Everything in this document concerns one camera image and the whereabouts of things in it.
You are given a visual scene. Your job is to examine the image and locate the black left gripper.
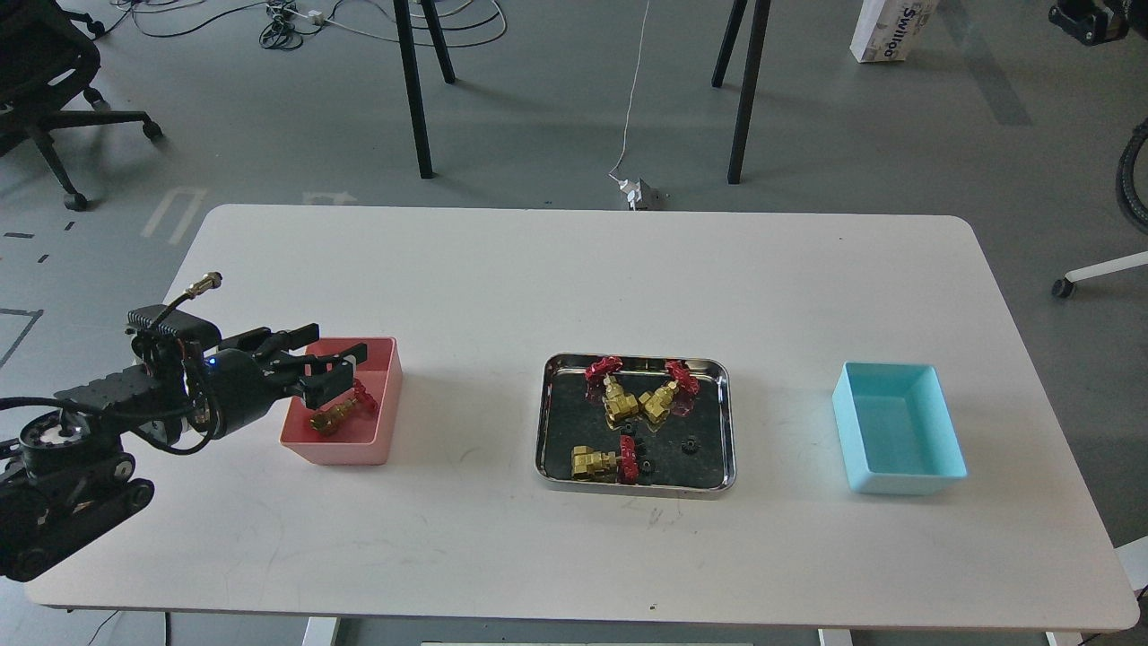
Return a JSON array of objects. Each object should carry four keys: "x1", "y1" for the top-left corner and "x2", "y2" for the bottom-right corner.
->
[{"x1": 189, "y1": 322, "x2": 369, "y2": 439}]

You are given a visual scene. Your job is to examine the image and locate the brass valve red handle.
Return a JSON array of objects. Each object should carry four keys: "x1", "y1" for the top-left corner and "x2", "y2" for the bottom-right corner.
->
[
  {"x1": 571, "y1": 436, "x2": 639, "y2": 485},
  {"x1": 309, "y1": 378, "x2": 378, "y2": 437},
  {"x1": 639, "y1": 360, "x2": 700, "y2": 425},
  {"x1": 585, "y1": 355, "x2": 639, "y2": 428}
]

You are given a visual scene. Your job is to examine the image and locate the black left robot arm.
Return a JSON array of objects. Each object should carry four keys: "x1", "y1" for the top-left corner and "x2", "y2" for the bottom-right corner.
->
[{"x1": 1, "y1": 320, "x2": 369, "y2": 583}]

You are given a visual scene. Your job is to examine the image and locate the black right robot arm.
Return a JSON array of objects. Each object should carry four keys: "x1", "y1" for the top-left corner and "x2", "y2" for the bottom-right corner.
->
[{"x1": 1048, "y1": 1, "x2": 1147, "y2": 48}]

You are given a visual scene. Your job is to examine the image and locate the pink plastic box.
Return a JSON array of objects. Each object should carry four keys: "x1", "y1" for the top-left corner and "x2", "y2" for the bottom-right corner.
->
[{"x1": 280, "y1": 336, "x2": 403, "y2": 466}]

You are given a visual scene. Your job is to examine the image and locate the light blue plastic box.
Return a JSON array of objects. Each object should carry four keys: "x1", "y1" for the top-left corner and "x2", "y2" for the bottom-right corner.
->
[{"x1": 832, "y1": 361, "x2": 969, "y2": 495}]

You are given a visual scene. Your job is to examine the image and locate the white cardboard box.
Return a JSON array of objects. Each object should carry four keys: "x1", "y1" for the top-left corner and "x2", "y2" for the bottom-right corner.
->
[{"x1": 850, "y1": 1, "x2": 939, "y2": 63}]

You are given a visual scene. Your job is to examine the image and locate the black table legs left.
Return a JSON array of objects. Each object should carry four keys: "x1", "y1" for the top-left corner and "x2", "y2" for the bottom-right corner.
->
[{"x1": 393, "y1": 1, "x2": 456, "y2": 179}]

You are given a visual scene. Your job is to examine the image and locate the black table legs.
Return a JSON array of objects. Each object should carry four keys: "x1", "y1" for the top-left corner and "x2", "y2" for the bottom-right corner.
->
[
  {"x1": 709, "y1": 1, "x2": 771, "y2": 185},
  {"x1": 393, "y1": 1, "x2": 456, "y2": 179}
]

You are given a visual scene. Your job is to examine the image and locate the shiny metal tray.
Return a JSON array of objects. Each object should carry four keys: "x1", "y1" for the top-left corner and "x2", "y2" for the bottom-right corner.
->
[{"x1": 535, "y1": 355, "x2": 735, "y2": 495}]

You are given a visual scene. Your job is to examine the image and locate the grey floor power socket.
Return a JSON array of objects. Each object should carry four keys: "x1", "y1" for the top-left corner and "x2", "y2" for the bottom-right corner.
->
[{"x1": 620, "y1": 179, "x2": 664, "y2": 210}]

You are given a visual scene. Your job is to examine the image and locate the black office chair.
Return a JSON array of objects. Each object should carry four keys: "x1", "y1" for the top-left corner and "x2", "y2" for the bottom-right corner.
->
[{"x1": 1, "y1": 1, "x2": 161, "y2": 210}]

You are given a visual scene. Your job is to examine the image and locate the black table legs right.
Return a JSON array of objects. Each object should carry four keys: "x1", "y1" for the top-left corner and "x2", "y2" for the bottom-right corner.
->
[{"x1": 709, "y1": 1, "x2": 771, "y2": 185}]

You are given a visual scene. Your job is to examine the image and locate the white wheeled stand base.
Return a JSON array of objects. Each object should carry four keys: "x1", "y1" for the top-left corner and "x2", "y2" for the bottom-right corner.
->
[{"x1": 1050, "y1": 252, "x2": 1148, "y2": 299}]

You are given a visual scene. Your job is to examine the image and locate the black wrist camera with cable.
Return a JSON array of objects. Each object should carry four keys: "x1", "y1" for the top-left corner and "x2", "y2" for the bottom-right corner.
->
[{"x1": 126, "y1": 271, "x2": 222, "y2": 357}]

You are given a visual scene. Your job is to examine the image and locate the tangled floor cables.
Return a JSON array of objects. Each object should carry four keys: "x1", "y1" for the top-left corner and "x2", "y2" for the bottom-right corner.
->
[{"x1": 86, "y1": 0, "x2": 509, "y2": 50}]

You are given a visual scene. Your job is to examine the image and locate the white power cable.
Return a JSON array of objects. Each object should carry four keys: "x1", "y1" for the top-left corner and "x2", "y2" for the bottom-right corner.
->
[{"x1": 608, "y1": 0, "x2": 651, "y2": 190}]

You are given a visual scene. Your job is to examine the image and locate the black corrugated hose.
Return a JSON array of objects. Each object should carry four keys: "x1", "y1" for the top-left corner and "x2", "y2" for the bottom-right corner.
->
[{"x1": 1115, "y1": 118, "x2": 1148, "y2": 236}]

